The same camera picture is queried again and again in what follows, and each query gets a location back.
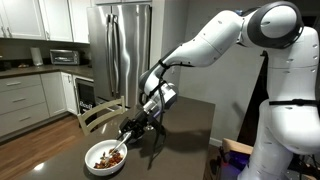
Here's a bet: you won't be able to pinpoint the black wine cooler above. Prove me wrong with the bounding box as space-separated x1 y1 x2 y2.
73 75 98 118

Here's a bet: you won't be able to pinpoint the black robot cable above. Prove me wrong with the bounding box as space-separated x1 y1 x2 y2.
146 59 196 171

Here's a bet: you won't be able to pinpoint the silver toaster oven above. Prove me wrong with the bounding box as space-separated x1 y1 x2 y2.
49 49 81 66

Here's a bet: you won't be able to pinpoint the mixed nuts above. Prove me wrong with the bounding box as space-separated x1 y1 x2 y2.
93 149 125 170

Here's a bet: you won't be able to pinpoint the white paper towel roll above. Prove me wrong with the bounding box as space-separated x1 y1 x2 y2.
29 46 45 67

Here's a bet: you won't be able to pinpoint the white lower cabinets with drawers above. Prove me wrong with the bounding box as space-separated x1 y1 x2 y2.
0 71 80 138

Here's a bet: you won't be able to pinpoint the white upper cabinets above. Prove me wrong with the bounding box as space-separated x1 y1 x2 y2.
0 0 92 45

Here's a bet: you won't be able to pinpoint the white plastic spoon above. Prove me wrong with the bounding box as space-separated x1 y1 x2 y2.
107 131 133 156

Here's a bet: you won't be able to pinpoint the white bowl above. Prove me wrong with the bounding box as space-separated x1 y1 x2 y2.
84 139 129 177

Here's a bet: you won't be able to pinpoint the wooden box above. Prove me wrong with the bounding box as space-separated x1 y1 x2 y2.
221 137 255 158

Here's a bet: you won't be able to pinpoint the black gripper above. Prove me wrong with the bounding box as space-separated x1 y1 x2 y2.
117 111 149 142

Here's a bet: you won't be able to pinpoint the light wooden chair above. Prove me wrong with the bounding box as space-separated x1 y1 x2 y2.
77 95 127 137

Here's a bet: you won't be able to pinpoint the dark kitchen countertop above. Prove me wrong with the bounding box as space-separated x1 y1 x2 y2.
0 64 95 80

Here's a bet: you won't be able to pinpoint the stainless steel refrigerator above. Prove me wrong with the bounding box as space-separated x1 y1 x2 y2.
86 3 153 108

